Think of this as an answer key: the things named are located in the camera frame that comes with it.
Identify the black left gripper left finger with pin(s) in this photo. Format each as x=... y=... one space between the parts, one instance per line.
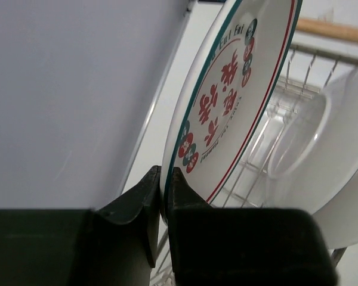
x=115 y=245

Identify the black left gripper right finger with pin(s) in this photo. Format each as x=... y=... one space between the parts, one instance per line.
x=242 y=246

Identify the white plate red lettering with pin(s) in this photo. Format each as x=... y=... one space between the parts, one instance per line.
x=225 y=94

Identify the wire dish rack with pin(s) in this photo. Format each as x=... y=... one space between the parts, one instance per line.
x=312 y=75

